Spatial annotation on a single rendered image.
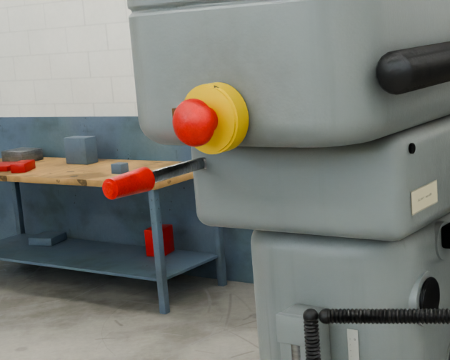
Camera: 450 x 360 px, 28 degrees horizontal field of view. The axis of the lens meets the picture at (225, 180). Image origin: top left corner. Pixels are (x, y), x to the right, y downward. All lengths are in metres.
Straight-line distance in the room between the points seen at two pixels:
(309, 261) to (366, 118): 0.22
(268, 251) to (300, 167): 0.12
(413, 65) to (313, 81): 0.08
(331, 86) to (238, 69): 0.08
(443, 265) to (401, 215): 0.16
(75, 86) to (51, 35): 0.46
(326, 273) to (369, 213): 0.11
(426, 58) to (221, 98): 0.17
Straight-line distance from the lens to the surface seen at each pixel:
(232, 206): 0.91
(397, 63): 0.72
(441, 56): 0.77
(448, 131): 0.91
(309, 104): 0.73
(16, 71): 7.65
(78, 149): 6.78
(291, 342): 0.91
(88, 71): 7.06
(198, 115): 0.73
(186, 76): 0.79
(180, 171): 0.88
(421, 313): 0.79
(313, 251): 0.91
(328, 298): 0.91
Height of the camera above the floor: 1.84
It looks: 10 degrees down
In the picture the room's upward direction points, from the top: 5 degrees counter-clockwise
